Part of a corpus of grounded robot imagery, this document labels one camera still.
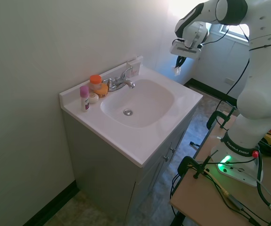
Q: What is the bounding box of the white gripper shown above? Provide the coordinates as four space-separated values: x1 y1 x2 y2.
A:
169 41 202 69

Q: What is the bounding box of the black baseboard strip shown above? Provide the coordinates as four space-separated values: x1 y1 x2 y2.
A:
183 78 241 110
21 179 80 226

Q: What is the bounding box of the white box with red print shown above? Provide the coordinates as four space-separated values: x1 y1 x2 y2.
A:
126 56 144 77

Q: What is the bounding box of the black C-clamp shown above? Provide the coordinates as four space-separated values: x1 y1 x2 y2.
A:
206 105 238 130
177 150 220 181

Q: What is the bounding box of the orange sponge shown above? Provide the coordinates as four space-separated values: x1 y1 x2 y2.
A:
94 83 109 98

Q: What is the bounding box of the clear jar with orange lid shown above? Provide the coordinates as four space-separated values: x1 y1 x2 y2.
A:
89 74 103 91

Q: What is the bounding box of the white sink vanity top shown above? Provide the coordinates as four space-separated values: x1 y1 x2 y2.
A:
59 56 204 168

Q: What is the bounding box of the pink-capped deodorant stick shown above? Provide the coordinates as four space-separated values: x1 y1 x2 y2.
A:
79 85 90 113

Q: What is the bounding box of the grey vanity cabinet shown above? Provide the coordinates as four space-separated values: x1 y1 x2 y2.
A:
62 110 193 226

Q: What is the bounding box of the window with white frame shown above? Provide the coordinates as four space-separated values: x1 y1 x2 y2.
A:
218 23 251 43

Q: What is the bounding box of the chrome two-handle faucet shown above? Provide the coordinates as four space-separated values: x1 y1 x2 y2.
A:
102 66 136 93

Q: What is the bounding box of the yellow cable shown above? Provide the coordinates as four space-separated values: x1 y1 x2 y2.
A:
204 169 230 198

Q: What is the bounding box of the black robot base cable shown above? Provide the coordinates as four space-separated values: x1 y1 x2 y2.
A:
255 157 271 226

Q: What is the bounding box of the grey inline cable adapter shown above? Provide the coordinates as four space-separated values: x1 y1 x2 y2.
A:
226 194 245 210

